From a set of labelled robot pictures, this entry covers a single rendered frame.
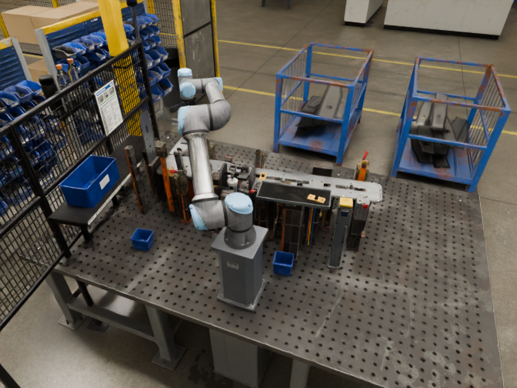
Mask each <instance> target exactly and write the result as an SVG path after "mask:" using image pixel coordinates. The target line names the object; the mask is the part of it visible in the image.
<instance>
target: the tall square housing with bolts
mask: <svg viewBox="0 0 517 388"><path fill-rule="evenodd" d="M323 185H324V182H323V181H318V180H313V179H311V180H310V182H309V187H312V188H318V189H323ZM318 220H319V209H318V208H312V207H307V213H306V217H305V228H304V233H303V237H302V244H307V246H313V245H315V241H316V240H317V238H318V237H316V236H317V235H318V234H317V226H318Z"/></svg>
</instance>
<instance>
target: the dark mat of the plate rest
mask: <svg viewBox="0 0 517 388"><path fill-rule="evenodd" d="M310 194H311V195H314V196H319V197H322V198H325V201H324V203H321V202H316V201H313V200H310V199H308V197H309V195H310ZM330 194H331V192H330V191H324V190H318V189H307V188H301V187H295V186H284V185H278V184H272V183H266V182H263V183H262V185H261V187H260V190H259V192H258V195H257V196H260V197H265V198H271V199H281V200H287V201H293V202H303V203H309V204H315V205H320V206H329V201H330Z"/></svg>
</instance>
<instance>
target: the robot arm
mask: <svg viewBox="0 0 517 388"><path fill-rule="evenodd" d="M178 84H179V91H180V97H181V100H182V102H180V103H179V104H177V105H174V106H172V107H171V108H170V109H169V111H170V113H174V112H176V111H178V133H179V135H182V138H183V139H184V140H185V141H186V142H187V146H188V156H189V161H190V166H191V172H192V182H193V188H194V193H195V197H194V198H193V199H192V204H191V205H190V206H189V208H190V211H191V214H192V218H193V222H194V224H195V228H196V229H197V230H208V229H216V228H221V227H226V228H225V232H224V241H225V244H226V245H227V246H229V247H231V248H233V249H247V248H249V247H250V246H252V245H253V244H254V243H255V241H256V231H255V228H254V226H253V225H252V210H253V207H252V201H251V199H250V198H249V197H248V196H246V195H245V194H242V193H239V192H234V193H231V194H228V196H226V197H225V200H220V201H219V198H218V196H217V195H216V194H215V192H214V186H213V181H212V171H211V166H210V161H209V155H208V146H207V140H206V139H207V138H208V136H209V131H215V130H218V129H221V128H223V127H224V126H225V125H226V124H227V123H228V121H229V120H230V118H231V116H232V108H231V106H230V104H229V103H228V102H227V101H226V100H225V97H224V95H223V93H222V90H223V84H222V79H221V78H216V77H214V78H208V79H192V71H191V69H179V70H178ZM204 93H207V96H208V100H209V102H210V104H208V105H197V103H196V101H197V98H196V97H194V95H195V94H204Z"/></svg>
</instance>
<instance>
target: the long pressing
mask: <svg viewBox="0 0 517 388"><path fill-rule="evenodd" d="M182 160H183V163H184V167H185V169H187V179H192V172H191V166H190V161H189V157H188V156H182ZM165 161H166V165H167V168H168V167H169V166H173V167H174V169H176V170H177V165H176V162H175V157H174V155H170V156H167V157H166V158H165ZM209 161H210V163H211V164H212V174H213V173H214V172H218V171H219V170H220V168H221V167H222V164H223V162H224V163H227V171H228V172H231V171H229V169H228V168H229V166H230V165H233V166H235V165H234V164H232V163H230V162H225V161H218V160H212V159H210V160H209ZM186 166H188V167H186ZM156 172H157V173H158V174H159V175H163V174H162V166H159V168H158V169H157V171H156ZM262 172H267V176H271V177H277V178H282V180H283V181H285V179H294V180H297V181H298V180H302V181H306V182H310V180H311V179H313V180H318V181H323V182H324V184H329V185H331V186H330V187H327V186H323V189H329V190H331V191H332V195H331V197H335V198H340V197H343V198H349V199H352V200H356V197H357V194H364V195H369V202H374V203H380V202H381V201H382V187H381V186H380V185H379V184H378V183H374V182H363V181H357V180H351V179H339V178H333V177H327V176H315V175H309V174H303V173H297V172H285V171H278V170H273V169H261V168H255V174H256V175H261V173H262ZM265 181H266V182H277V183H280V182H281V180H274V179H265ZM350 185H353V189H354V188H360V189H365V192H362V191H356V190H353V189H349V186H350ZM335 186H347V187H348V189H339V188H336V187H335Z"/></svg>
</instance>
